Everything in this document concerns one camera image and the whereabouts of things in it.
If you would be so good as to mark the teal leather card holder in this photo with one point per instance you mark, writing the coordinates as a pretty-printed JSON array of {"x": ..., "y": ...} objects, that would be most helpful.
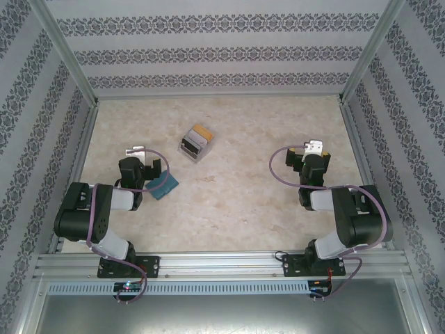
[{"x": 161, "y": 186}]

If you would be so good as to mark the aluminium side rail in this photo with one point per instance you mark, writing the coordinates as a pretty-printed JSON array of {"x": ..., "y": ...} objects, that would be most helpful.
[
  {"x": 355, "y": 139},
  {"x": 79, "y": 156}
]

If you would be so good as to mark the white blossom print card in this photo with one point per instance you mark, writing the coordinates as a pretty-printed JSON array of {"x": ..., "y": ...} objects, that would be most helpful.
[{"x": 199, "y": 135}]

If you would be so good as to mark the small circuit board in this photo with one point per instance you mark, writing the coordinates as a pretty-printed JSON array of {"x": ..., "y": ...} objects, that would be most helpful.
[
  {"x": 318, "y": 287},
  {"x": 127, "y": 286}
]

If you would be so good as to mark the short aluminium frame post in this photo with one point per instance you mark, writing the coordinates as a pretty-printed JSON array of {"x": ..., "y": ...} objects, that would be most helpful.
[
  {"x": 31, "y": 306},
  {"x": 422, "y": 320}
]

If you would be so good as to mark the thin aluminium cross rail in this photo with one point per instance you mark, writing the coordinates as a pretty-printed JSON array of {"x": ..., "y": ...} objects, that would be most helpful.
[{"x": 215, "y": 94}]

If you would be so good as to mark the clear acrylic card box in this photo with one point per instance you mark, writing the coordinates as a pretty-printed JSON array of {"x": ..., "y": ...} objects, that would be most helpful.
[{"x": 194, "y": 156}]

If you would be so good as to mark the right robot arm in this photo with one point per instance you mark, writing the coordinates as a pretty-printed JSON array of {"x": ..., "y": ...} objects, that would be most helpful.
[{"x": 361, "y": 222}]

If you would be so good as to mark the grey metal sheet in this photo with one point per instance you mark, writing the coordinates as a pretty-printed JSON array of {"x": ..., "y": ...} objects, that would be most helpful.
[{"x": 222, "y": 316}]

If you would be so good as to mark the grey VIP card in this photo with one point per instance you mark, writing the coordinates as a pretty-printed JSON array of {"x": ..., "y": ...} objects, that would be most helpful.
[{"x": 192, "y": 140}]

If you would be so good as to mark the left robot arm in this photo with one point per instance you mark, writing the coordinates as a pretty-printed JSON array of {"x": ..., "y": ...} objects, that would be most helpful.
[{"x": 104, "y": 222}]

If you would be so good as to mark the long aluminium base rail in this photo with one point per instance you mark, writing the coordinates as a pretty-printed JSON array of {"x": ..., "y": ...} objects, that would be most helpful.
[{"x": 215, "y": 262}]

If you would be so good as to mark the tall aluminium frame post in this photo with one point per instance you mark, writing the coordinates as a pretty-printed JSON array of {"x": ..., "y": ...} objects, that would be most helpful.
[
  {"x": 372, "y": 45},
  {"x": 63, "y": 45}
]

